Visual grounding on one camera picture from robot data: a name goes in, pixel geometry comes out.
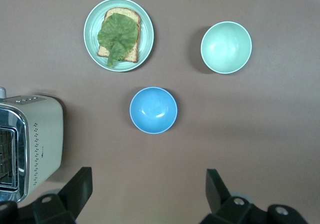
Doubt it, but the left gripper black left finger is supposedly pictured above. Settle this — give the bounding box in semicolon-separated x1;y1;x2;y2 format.
32;167;93;224

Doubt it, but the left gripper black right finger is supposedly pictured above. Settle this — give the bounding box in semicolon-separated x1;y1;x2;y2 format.
199;168;252;224

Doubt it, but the blue bowl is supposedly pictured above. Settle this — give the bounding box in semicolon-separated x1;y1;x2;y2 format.
129;87;179;135

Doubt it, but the pale mint bowl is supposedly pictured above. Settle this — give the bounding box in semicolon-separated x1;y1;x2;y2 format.
200;21;253;74

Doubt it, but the brown table cover mat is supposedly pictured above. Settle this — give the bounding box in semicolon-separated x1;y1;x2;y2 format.
0;0;320;224

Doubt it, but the beige chrome toaster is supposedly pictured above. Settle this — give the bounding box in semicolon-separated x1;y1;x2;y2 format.
0;86;64;203

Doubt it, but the brown bread slice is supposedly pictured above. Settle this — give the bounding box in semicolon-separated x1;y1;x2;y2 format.
96;7;143;63

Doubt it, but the green lettuce leaf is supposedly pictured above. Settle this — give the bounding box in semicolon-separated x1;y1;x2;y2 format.
96;12;141;67

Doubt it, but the light green plate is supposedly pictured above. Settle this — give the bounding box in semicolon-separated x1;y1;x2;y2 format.
83;0;155;72

